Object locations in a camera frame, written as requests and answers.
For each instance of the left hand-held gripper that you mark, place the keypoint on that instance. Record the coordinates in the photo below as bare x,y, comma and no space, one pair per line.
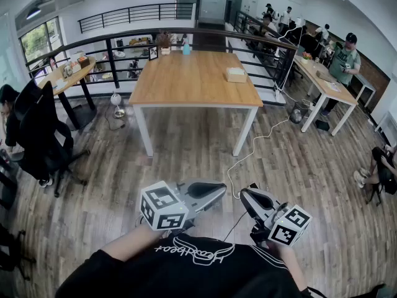
161,206

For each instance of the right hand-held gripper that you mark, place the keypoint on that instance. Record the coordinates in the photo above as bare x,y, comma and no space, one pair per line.
288,225

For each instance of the white cloth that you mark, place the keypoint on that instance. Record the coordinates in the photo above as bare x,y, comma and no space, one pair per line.
236,70

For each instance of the person's left forearm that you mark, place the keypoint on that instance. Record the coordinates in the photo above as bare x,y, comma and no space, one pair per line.
133,241

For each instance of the person's right forearm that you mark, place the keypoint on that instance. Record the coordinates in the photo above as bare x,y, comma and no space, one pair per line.
291,262

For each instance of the black flat box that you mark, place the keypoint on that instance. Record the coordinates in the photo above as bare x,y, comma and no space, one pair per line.
322,125

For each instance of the orange box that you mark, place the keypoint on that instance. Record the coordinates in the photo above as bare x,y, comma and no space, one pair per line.
83,62

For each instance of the person's black printed t-shirt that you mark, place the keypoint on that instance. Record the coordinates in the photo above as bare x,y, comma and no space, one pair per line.
186,275

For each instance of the black mesh wastebasket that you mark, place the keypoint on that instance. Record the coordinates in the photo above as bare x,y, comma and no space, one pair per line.
298,113

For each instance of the large wooden table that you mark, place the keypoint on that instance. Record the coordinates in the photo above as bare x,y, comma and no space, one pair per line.
192,79

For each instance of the white globe lamp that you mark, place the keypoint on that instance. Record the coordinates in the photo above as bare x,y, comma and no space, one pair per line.
115,99

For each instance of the long wooden desk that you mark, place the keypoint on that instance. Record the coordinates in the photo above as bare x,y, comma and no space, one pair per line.
328,85

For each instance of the blue spray bottle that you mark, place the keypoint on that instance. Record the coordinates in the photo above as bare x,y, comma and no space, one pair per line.
186,48

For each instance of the white bulbous vase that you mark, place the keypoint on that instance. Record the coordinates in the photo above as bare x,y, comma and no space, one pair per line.
165,51

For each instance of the potted orange flowers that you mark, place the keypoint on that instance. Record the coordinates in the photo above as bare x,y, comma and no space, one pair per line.
306,57

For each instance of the white side table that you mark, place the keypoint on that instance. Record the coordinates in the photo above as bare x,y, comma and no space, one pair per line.
364,85

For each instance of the dried reddish plant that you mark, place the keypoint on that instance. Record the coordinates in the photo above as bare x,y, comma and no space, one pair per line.
164,39

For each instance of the black railing wooden handrail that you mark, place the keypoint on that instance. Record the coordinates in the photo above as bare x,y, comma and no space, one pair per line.
111,61

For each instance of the black office chair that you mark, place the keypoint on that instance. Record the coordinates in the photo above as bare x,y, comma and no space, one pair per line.
26,99
40,135

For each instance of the round wooden table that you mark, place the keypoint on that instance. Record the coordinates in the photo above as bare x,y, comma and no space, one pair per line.
71,76

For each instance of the black metal balcony railing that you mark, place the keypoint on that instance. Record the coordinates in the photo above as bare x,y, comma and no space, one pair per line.
130,14

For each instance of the large window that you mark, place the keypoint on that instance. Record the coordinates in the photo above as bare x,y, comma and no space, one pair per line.
40,42

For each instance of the black dome ceiling lamp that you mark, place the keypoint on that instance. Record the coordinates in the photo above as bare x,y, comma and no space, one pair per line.
33,12

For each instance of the black picture frame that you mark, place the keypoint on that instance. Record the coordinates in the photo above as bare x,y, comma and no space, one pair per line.
153,53

